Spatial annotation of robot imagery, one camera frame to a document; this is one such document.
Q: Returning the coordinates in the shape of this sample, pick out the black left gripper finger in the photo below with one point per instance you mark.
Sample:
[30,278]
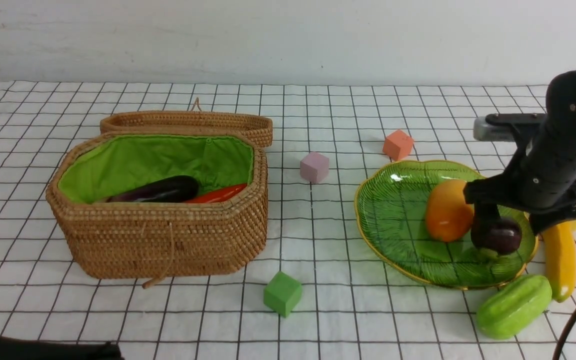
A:
[18,349]

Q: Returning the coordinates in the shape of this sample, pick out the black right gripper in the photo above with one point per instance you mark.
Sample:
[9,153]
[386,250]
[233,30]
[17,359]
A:
[540,180]

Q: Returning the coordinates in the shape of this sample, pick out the dark purple passion fruit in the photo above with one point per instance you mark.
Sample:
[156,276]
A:
[507,242]

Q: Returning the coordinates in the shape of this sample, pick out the orange plastic mango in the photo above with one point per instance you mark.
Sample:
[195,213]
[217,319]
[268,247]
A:
[448,217]

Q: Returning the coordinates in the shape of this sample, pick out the yellow plastic banana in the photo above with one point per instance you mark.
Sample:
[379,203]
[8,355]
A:
[560,259]

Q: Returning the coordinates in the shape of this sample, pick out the green plastic star fruit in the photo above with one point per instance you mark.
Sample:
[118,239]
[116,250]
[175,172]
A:
[512,309]

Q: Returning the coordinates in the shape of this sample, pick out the purple plastic eggplant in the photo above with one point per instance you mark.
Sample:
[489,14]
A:
[176,189]

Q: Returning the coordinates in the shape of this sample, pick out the orange plastic carrot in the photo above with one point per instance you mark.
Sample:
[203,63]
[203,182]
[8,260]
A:
[217,196]

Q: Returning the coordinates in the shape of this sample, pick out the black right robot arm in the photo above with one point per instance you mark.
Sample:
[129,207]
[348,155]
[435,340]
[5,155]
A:
[560,102]

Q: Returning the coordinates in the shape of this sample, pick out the green glass leaf plate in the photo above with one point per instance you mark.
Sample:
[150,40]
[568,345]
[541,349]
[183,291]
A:
[390,209]

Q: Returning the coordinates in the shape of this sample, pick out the orange foam cube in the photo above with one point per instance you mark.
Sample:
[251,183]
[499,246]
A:
[398,145]

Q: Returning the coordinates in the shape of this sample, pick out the pink foam cube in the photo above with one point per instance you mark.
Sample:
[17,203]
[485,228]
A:
[315,167]

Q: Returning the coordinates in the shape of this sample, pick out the white checkered tablecloth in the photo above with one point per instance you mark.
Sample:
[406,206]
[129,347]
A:
[353,307]

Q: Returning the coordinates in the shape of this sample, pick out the woven rattan basket green lining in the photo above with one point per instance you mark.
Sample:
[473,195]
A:
[132,240]

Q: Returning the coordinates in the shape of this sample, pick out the green foam cube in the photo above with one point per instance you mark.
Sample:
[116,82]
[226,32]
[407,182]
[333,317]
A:
[282,294]

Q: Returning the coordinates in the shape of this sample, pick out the woven rattan basket lid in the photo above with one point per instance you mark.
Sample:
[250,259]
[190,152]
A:
[258,129]

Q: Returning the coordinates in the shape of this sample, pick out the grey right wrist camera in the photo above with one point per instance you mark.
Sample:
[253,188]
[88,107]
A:
[508,127]

